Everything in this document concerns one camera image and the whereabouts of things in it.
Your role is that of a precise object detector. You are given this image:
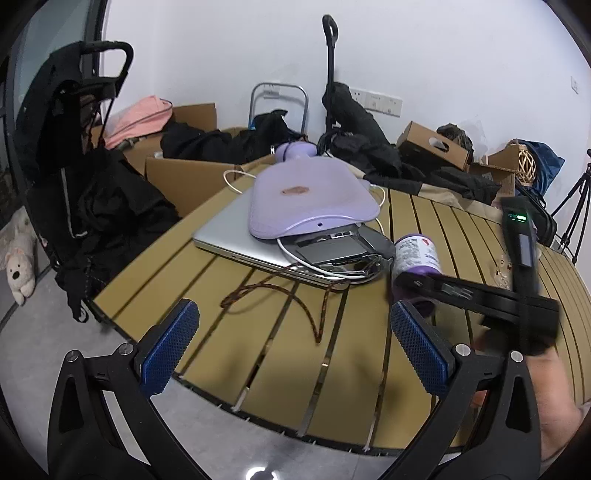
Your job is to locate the purple bottle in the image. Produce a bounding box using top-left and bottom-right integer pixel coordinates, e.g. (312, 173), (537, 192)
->
(391, 234), (442, 318)

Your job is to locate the person's right hand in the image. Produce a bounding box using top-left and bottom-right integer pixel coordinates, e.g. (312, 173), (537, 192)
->
(526, 348), (590, 464)

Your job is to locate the black tripod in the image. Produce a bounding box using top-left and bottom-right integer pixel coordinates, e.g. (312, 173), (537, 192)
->
(551, 163), (591, 265)

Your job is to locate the open cardboard box right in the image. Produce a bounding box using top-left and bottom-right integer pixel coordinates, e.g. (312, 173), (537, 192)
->
(469, 144), (519, 197)

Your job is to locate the wicker ball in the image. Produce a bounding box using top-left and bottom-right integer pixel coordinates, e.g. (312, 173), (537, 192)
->
(516, 143), (537, 187)

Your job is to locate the blue cloth bag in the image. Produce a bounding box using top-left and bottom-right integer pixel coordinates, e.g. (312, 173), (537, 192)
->
(519, 139), (565, 196)

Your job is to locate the lilac hot water bottle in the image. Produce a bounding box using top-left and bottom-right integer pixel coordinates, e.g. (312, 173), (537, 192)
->
(249, 141), (381, 240)

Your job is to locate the white plush toy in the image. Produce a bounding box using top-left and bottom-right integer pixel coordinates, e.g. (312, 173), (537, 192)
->
(1, 210), (36, 306)

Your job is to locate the black clothes pile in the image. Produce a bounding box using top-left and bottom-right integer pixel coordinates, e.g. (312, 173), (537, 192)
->
(160, 82), (501, 205)

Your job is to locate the silver laptop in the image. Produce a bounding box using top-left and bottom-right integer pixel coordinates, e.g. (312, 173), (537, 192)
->
(191, 186), (394, 289)

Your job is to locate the black stroller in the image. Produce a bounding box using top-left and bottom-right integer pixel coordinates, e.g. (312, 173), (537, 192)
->
(13, 41), (180, 323)

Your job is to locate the large cardboard box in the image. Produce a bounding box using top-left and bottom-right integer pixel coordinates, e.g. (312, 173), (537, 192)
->
(123, 103), (275, 217)

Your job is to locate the folding metal chair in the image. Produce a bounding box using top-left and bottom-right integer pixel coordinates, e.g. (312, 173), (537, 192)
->
(247, 81), (310, 136)

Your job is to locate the pink backpack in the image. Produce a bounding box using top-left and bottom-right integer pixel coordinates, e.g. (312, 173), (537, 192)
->
(103, 95), (173, 149)

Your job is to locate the small cardboard box with handle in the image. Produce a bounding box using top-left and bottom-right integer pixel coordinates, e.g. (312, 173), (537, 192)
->
(397, 121), (469, 170)

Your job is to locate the brown braided cord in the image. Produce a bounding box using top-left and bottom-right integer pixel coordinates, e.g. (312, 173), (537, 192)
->
(219, 276), (346, 345)

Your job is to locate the white wall socket strip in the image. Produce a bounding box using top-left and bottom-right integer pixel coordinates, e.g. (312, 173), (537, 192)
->
(351, 88), (403, 117)

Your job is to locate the black cart handle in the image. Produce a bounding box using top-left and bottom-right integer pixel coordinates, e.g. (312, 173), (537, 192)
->
(322, 14), (339, 131)

